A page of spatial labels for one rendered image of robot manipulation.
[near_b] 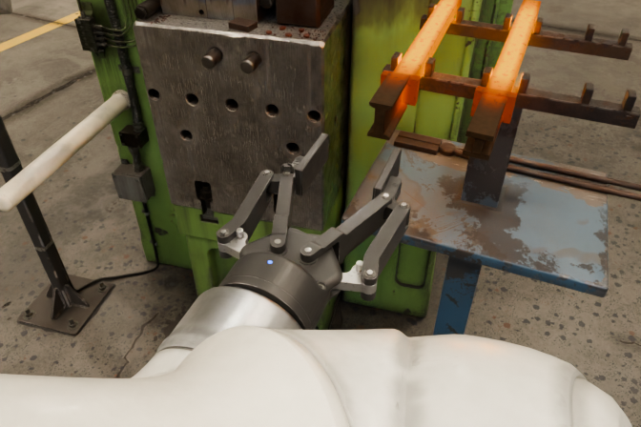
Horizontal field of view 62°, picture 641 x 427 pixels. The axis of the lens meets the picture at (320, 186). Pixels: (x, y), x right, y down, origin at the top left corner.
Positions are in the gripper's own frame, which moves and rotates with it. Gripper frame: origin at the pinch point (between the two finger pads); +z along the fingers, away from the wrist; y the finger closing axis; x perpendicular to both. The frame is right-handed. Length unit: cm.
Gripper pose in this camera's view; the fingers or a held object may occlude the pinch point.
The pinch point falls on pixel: (351, 168)
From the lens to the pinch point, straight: 52.5
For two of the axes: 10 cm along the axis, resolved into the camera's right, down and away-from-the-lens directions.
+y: 9.3, 2.2, -2.9
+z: 3.7, -5.7, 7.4
